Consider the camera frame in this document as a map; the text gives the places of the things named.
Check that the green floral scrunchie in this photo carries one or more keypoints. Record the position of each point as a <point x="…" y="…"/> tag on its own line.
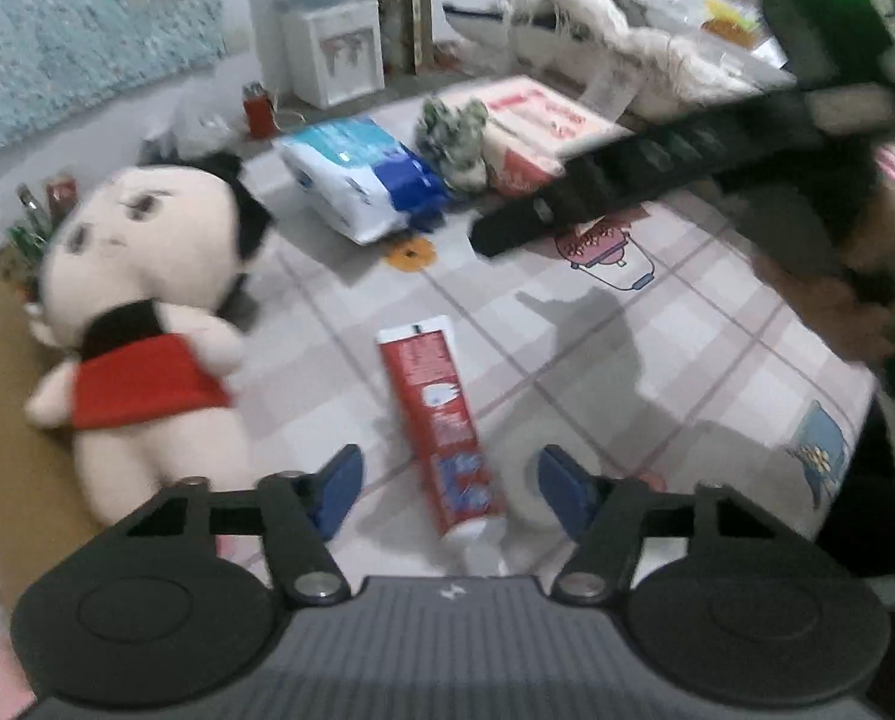
<point x="455" y="142"/>

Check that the white red printed box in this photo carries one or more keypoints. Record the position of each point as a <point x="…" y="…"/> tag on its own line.
<point x="537" y="120"/>

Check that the green glass bottle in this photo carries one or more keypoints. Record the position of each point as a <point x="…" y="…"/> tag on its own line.
<point x="27" y="229"/>

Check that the large plush doll red top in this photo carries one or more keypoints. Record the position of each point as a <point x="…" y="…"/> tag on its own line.
<point x="139" y="255"/>

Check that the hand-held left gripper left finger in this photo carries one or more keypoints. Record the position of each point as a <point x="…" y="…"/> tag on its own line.
<point x="338" y="487"/>

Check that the red toothpaste tube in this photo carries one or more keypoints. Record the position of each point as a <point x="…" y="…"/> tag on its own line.
<point x="432" y="405"/>

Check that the checked cartoon tablecloth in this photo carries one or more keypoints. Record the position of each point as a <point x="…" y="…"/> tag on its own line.
<point x="567" y="345"/>

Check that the cream fringed blanket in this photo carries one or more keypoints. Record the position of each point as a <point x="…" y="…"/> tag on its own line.
<point x="642" y="37"/>

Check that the red snack packet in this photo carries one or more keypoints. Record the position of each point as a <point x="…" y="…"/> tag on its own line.
<point x="61" y="191"/>

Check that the cardboard box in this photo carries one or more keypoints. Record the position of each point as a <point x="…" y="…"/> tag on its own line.
<point x="12" y="405"/>

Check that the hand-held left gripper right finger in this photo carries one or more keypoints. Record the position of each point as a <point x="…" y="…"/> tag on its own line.
<point x="567" y="491"/>

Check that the yellow packet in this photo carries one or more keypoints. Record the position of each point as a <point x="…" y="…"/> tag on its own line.
<point x="732" y="22"/>

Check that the person's right hand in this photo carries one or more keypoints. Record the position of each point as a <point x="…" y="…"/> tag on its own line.
<point x="860" y="315"/>

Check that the red thermos bottle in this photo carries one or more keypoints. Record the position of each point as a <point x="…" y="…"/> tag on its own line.
<point x="258" y="116"/>

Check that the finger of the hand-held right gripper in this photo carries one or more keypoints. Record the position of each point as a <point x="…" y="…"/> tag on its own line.
<point x="515" y="229"/>

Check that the blue and white tissue pack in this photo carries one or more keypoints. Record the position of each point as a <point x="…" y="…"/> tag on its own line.
<point x="350" y="172"/>

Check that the white water dispenser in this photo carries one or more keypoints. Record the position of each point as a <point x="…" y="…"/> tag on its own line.
<point x="335" y="52"/>

